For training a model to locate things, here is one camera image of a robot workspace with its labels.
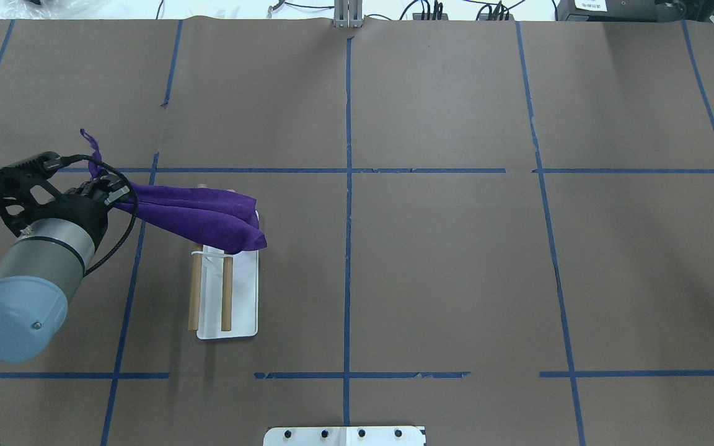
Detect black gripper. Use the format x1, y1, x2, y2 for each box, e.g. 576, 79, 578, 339
53, 174, 130, 248

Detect purple towel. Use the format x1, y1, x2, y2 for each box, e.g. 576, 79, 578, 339
79, 128, 268, 255

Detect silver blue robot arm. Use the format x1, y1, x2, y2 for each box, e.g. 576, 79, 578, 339
0, 168, 137, 443

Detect white towel rack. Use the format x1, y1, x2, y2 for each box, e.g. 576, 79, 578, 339
187, 183, 261, 340

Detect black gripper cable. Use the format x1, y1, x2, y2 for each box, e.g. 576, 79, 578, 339
47, 155, 139, 277

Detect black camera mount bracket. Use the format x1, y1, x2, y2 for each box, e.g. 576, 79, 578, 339
0, 151, 63, 237

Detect aluminium frame post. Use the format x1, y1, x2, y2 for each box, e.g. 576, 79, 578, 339
333, 0, 364, 28

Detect white pedestal column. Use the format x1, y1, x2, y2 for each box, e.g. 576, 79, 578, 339
263, 426, 427, 445

